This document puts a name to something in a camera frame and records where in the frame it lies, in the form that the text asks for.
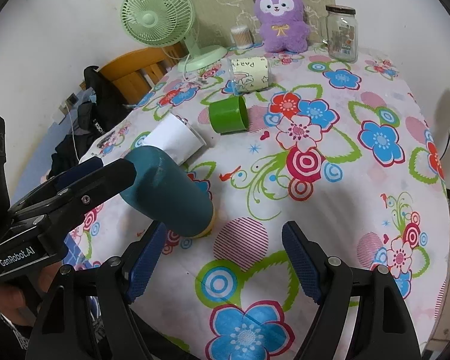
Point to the clear party-print cup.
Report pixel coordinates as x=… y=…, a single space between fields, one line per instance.
x=253 y=73

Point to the purple plush toy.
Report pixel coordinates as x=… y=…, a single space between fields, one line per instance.
x=281 y=22

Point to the floral tablecloth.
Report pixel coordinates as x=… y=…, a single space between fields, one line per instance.
x=360 y=213

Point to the black clothing pile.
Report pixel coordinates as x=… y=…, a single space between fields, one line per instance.
x=101 y=101

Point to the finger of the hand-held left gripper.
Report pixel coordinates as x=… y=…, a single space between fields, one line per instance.
x=105 y=182
x=83 y=168

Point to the green plastic cup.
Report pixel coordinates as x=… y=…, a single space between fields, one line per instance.
x=227 y=114

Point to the teal cup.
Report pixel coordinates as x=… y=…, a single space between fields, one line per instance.
x=168 y=195

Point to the wooden chair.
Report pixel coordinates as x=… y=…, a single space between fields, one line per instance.
x=135 y=67

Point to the white paper cup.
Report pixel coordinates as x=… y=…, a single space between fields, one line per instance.
x=174 y=138

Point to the person's left hand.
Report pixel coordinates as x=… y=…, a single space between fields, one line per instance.
x=7 y=300

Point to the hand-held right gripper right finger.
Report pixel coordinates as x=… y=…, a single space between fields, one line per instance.
x=302 y=262

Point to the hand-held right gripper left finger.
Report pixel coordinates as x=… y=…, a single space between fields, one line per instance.
x=147 y=262

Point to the cotton swab container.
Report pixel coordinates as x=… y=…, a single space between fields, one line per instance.
x=242 y=37

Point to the green desk fan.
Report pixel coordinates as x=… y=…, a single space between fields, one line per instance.
x=148 y=17

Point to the glass jar with black lid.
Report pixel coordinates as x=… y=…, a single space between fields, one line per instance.
x=341 y=37

